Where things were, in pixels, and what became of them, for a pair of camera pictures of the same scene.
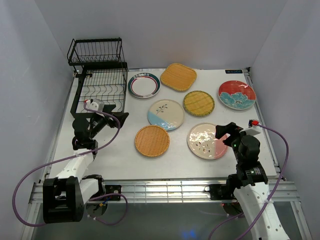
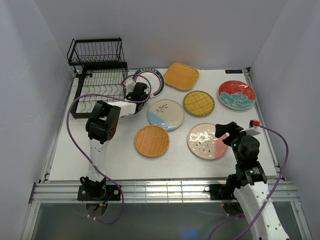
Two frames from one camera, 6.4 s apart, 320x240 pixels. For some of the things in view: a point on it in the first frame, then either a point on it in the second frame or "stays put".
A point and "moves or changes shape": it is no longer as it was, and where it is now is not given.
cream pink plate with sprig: (202, 143) stays put
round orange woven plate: (152, 141) stays put
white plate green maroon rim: (144, 85) moves or changes shape
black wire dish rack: (105, 73) stays put
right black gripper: (230, 128) stays put
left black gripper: (120, 117) → (130, 94)
